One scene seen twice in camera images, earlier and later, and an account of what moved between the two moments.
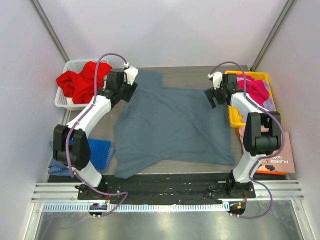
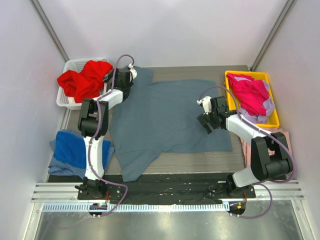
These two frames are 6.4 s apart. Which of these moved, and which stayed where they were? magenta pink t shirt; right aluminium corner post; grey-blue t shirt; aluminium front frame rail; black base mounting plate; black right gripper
Moved: black right gripper; grey-blue t shirt
Stayed: aluminium front frame rail; magenta pink t shirt; right aluminium corner post; black base mounting plate
